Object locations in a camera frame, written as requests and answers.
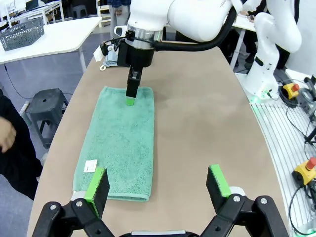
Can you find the white slotted base frame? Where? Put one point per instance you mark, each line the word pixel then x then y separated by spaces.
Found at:
pixel 276 138

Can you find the blue-grey towel with loop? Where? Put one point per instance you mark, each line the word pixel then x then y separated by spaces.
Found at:
pixel 111 60

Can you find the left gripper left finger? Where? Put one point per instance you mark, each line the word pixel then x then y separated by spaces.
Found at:
pixel 81 214

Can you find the yellow emergency stop button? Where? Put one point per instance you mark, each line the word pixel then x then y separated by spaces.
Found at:
pixel 306 171
pixel 291 90

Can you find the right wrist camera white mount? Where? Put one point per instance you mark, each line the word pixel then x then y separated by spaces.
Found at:
pixel 98 54

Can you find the white background desk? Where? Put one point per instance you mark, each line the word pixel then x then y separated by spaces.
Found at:
pixel 47 11

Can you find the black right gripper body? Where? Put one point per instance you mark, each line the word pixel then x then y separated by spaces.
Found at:
pixel 135 56

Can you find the grey plastic basket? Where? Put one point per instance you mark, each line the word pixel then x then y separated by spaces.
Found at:
pixel 22 37

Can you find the background person grey trousers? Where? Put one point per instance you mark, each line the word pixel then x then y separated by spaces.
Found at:
pixel 116 17

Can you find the person right hand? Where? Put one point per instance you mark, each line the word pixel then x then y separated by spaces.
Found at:
pixel 7 135

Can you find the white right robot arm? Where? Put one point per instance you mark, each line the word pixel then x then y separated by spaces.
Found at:
pixel 192 17

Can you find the grey plastic stool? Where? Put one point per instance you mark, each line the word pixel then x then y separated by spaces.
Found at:
pixel 47 98

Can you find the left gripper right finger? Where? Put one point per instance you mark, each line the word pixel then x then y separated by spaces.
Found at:
pixel 242 214

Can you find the black clamp device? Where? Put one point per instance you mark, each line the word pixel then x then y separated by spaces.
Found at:
pixel 311 93

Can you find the green towel with white label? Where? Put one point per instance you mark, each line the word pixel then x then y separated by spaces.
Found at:
pixel 123 138

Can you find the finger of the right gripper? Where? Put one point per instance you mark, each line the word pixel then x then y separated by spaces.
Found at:
pixel 132 91

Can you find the white side table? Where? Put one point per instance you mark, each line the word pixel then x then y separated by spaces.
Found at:
pixel 64 37

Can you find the white background table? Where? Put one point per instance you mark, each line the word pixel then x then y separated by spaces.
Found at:
pixel 244 23

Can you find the person in denim jacket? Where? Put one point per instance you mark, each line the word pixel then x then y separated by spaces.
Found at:
pixel 22 158

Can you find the grey background stool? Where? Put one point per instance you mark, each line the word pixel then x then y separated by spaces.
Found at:
pixel 79 11

